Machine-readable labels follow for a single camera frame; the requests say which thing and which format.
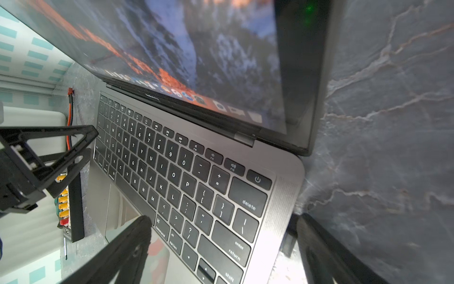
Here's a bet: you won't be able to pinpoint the grey laptop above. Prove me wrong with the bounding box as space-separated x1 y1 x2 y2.
1 1 346 284

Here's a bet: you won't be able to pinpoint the black board yellow connectors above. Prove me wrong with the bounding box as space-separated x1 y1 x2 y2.
54 174 85 243

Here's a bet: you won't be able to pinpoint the small black usb receiver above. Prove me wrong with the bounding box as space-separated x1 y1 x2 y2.
280 214 299 258

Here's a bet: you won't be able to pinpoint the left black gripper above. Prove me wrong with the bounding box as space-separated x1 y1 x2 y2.
1 125 98 215

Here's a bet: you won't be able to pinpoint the green handled screwdriver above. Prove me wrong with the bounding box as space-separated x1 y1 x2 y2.
63 236 68 260

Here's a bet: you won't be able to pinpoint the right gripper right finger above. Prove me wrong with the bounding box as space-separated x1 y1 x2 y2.
296 213 387 284

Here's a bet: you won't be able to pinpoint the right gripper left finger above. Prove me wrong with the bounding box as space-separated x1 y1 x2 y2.
62 215 152 284

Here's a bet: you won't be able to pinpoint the brown lid storage box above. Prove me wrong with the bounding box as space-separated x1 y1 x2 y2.
1 102 68 284

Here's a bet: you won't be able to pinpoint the red black cable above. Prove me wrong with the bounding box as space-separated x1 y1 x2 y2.
65 88 75 151

